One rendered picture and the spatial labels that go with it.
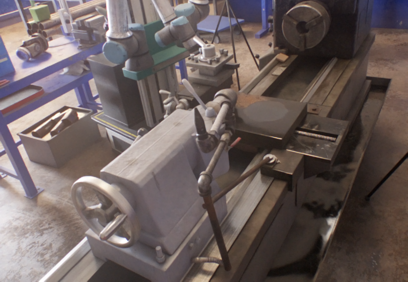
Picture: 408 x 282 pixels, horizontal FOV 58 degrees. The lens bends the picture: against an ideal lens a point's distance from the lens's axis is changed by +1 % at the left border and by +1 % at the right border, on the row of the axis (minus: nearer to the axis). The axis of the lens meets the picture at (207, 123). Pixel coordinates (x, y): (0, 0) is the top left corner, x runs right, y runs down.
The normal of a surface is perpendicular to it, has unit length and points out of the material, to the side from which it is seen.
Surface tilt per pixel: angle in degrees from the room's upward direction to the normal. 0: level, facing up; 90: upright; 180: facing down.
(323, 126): 0
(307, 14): 90
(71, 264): 45
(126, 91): 90
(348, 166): 0
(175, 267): 90
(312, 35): 90
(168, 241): 62
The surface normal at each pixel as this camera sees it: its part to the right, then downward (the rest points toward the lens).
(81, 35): -0.51, 0.49
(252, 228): -0.11, -0.85
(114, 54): -0.31, 0.58
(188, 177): 0.77, -0.12
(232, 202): 0.57, -0.43
